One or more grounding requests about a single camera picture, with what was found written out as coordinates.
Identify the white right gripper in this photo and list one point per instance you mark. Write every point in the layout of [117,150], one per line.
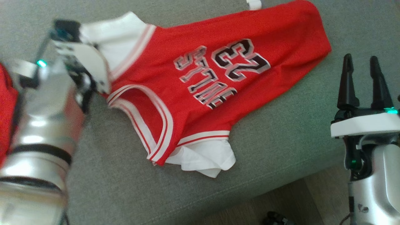
[365,125]

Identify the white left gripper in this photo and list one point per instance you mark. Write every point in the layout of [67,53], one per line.
[93,62]

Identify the red basketball jersey white sleeves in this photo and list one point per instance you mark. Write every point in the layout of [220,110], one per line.
[281,37]

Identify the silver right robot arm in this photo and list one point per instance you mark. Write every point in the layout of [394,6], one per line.
[384,187]

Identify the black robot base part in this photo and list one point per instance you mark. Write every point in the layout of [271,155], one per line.
[278,218]

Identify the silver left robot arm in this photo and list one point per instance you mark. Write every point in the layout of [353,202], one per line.
[40,125]

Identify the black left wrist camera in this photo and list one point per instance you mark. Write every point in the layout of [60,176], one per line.
[67,29]

